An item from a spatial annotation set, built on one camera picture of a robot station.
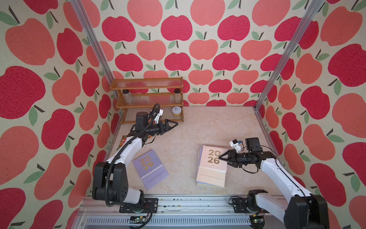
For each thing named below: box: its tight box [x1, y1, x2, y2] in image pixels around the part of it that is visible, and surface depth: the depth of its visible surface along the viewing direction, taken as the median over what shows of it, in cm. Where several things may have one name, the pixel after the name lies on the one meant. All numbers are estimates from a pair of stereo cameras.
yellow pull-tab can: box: [171, 105, 183, 119], surface depth 113 cm
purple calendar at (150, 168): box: [132, 148, 170, 191], surface depth 88 cm
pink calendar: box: [196, 145, 229, 188], surface depth 80 cm
